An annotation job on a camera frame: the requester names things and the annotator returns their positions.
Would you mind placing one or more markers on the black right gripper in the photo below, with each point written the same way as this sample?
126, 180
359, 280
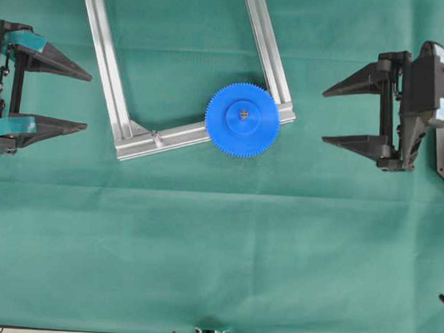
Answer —
401, 132

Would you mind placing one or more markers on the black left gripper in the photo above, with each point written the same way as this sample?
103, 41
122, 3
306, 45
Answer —
37, 55

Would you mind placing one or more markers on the aluminium extrusion frame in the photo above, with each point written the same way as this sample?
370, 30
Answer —
131, 140

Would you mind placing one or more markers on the blue plastic gear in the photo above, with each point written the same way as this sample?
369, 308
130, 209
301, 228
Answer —
242, 138

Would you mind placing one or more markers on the green table cloth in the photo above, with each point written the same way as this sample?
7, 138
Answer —
305, 238

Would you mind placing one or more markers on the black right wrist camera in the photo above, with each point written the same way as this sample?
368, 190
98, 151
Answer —
423, 86

